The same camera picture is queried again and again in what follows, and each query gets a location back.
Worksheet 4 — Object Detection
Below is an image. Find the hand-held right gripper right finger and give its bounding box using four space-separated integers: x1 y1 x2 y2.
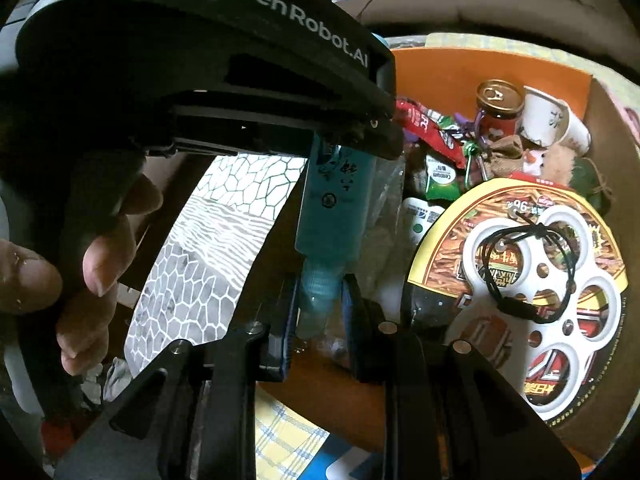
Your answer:
341 274 583 480

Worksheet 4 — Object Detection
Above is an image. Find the white plastic ring holder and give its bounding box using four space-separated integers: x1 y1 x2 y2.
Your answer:
462 207 626 416

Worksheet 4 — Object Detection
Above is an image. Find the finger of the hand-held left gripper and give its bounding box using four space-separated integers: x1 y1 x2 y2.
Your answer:
317 105 405 161

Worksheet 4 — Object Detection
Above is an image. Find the black cord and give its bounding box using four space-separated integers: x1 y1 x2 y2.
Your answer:
480 212 576 323

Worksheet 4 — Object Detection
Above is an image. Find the green snack packet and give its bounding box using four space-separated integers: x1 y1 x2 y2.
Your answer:
425 152 461 198

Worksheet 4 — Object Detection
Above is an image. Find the white and green packet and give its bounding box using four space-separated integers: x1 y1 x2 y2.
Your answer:
402 197 446 246

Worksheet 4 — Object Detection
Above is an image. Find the brown sofa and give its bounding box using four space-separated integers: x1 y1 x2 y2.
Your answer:
335 0 631 61

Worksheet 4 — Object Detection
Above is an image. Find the white mosaic patterned mat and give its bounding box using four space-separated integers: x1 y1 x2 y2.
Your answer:
122 152 311 376

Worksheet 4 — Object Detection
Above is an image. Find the orange cardboard box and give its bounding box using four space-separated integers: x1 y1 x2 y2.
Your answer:
255 35 640 466

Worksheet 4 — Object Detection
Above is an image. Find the teal tube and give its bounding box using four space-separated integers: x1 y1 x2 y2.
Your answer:
294 137 377 343

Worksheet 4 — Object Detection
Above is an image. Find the instant noodle bowl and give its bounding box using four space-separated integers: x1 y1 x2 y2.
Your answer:
407 172 631 428

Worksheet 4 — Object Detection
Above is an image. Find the brown plush toy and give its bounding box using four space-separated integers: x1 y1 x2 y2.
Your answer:
522 145 581 183

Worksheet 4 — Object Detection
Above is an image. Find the blue packet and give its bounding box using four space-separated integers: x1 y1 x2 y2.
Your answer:
305 435 396 480

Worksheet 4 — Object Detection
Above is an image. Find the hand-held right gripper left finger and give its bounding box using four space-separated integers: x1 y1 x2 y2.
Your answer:
52 275 301 480

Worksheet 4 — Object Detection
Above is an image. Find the small burlap pouch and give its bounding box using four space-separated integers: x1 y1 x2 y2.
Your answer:
487 135 523 161

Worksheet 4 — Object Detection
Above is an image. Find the green wrapped dumpling ornament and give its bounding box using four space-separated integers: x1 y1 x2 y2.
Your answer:
572 157 616 211

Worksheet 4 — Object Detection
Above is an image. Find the red can with gold lid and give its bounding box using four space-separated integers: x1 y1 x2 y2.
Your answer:
475 79 525 136

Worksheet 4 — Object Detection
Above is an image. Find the purple carabiner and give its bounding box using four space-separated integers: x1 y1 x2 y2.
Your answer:
452 110 493 148

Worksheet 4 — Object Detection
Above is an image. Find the white paper cup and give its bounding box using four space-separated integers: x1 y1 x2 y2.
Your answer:
517 85 592 156

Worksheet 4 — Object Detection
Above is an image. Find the person's left hand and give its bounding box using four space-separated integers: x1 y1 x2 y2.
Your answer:
0 175 165 376

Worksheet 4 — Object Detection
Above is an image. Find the crumpled white cloth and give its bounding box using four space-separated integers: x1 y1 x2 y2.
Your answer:
80 357 133 406

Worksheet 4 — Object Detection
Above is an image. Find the green carabiner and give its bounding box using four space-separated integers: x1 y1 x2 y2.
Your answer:
462 140 493 191

